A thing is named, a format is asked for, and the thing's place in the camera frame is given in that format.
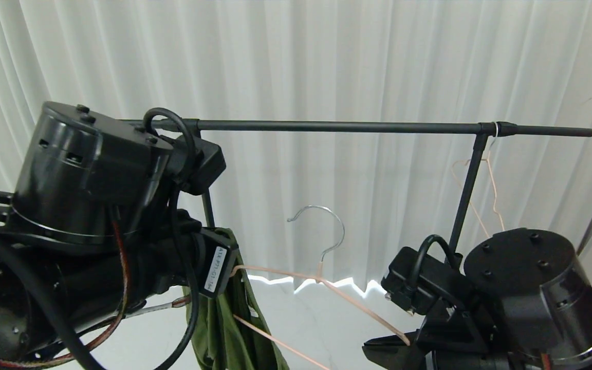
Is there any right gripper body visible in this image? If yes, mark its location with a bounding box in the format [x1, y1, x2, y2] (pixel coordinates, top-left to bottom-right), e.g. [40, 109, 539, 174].
[362, 334, 515, 370]

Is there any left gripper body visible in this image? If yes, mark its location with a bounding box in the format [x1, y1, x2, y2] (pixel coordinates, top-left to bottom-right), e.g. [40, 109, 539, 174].
[116, 229, 239, 309]

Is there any green printed shirt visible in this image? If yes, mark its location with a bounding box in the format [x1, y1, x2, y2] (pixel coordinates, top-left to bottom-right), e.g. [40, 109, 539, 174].
[183, 226, 290, 370]

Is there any pink clothes hanger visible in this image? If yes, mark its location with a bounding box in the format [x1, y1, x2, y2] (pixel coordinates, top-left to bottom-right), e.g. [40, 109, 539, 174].
[450, 136, 506, 239]
[232, 206, 411, 370]

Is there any black clothes rack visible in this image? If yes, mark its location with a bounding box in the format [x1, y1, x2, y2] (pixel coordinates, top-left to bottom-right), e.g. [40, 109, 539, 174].
[121, 118, 592, 257]

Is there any white curtain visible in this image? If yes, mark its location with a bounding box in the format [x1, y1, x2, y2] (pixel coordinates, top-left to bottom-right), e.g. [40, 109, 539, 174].
[0, 0, 592, 299]

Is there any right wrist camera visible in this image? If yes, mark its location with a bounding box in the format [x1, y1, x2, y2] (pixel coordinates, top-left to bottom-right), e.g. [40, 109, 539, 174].
[381, 247, 487, 355]

